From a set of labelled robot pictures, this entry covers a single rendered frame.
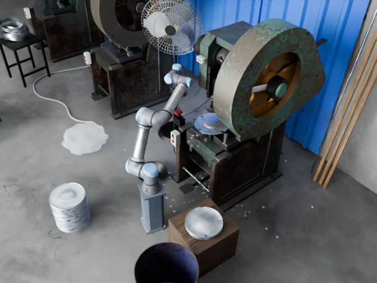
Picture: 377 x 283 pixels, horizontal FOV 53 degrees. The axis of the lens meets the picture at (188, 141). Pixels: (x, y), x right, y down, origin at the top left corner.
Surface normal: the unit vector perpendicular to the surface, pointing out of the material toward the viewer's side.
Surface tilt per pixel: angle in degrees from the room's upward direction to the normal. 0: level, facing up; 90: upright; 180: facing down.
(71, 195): 0
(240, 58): 46
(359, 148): 90
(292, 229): 0
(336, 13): 90
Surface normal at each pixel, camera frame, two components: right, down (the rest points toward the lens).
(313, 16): -0.79, 0.38
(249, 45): -0.43, -0.41
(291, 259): 0.03, -0.76
